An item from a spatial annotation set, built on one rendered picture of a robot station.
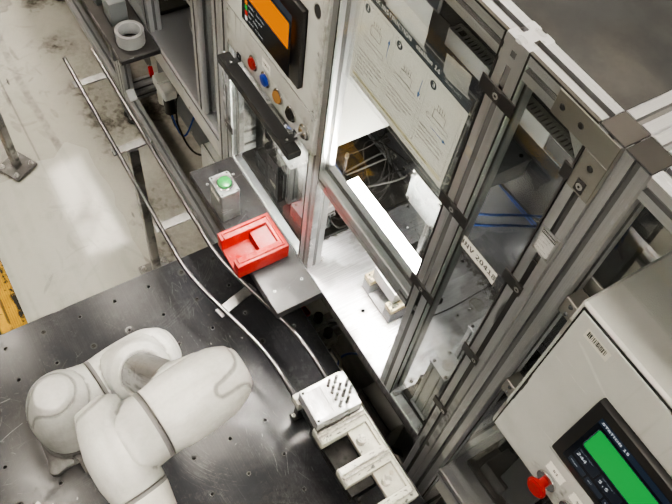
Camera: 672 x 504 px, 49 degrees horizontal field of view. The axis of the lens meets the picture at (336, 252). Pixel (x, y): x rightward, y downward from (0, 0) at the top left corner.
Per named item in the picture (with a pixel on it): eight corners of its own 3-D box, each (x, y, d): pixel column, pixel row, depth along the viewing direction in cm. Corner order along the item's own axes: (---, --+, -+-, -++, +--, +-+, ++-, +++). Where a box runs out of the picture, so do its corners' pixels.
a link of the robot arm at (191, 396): (79, 359, 192) (152, 315, 201) (110, 410, 195) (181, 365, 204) (133, 394, 123) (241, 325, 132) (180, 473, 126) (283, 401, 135)
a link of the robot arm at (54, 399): (26, 418, 190) (2, 385, 172) (90, 379, 198) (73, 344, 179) (56, 468, 184) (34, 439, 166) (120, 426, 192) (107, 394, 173)
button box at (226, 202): (209, 202, 212) (207, 176, 202) (234, 192, 214) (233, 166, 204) (222, 222, 208) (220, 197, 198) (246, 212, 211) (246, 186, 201)
